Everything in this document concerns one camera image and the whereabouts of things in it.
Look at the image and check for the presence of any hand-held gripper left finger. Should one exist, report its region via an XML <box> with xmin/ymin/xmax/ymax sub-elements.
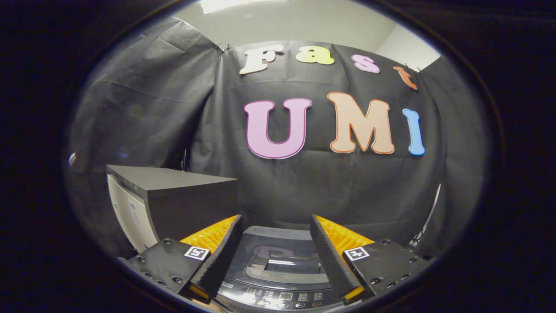
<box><xmin>117</xmin><ymin>214</ymin><xmax>243</xmax><ymax>304</ymax></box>

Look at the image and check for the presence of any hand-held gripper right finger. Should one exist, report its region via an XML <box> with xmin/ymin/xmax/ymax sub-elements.
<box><xmin>310</xmin><ymin>214</ymin><xmax>433</xmax><ymax>305</ymax></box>

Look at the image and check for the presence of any grey washing machine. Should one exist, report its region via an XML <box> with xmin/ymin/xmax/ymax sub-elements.
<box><xmin>215</xmin><ymin>225</ymin><xmax>348</xmax><ymax>311</ymax></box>

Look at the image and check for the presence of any dark and beige cabinet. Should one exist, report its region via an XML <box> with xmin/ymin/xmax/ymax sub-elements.
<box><xmin>106</xmin><ymin>164</ymin><xmax>238</xmax><ymax>253</ymax></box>

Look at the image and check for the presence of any black backdrop cloth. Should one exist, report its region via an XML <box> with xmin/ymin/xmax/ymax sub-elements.
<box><xmin>65</xmin><ymin>17</ymin><xmax>489</xmax><ymax>261</ymax></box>

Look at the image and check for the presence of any light stand tripod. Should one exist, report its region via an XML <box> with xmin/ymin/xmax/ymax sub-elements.
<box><xmin>408</xmin><ymin>183</ymin><xmax>441</xmax><ymax>253</ymax></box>

